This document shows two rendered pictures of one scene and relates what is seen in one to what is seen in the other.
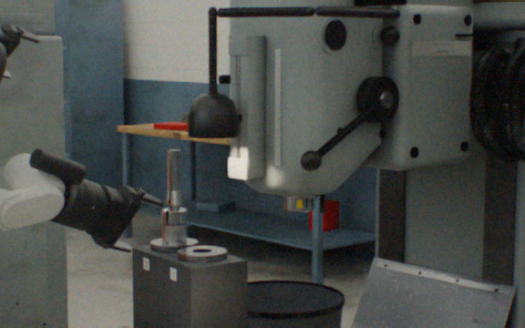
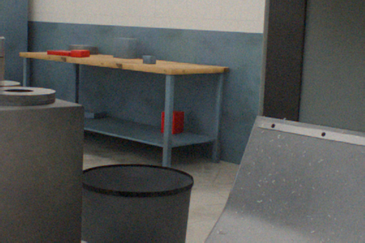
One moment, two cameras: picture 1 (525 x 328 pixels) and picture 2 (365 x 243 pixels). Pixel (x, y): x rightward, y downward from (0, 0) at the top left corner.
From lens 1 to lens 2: 1.02 m
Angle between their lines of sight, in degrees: 5
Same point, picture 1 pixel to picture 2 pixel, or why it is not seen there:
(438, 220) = (354, 62)
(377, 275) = (262, 139)
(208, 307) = (20, 172)
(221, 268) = (42, 114)
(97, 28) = not seen: outside the picture
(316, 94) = not seen: outside the picture
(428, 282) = (337, 147)
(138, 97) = (38, 34)
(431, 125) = not seen: outside the picture
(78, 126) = not seen: outside the picture
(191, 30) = not seen: outside the picture
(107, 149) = (14, 71)
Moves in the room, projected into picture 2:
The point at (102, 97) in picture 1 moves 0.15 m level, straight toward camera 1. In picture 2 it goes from (11, 32) to (11, 32)
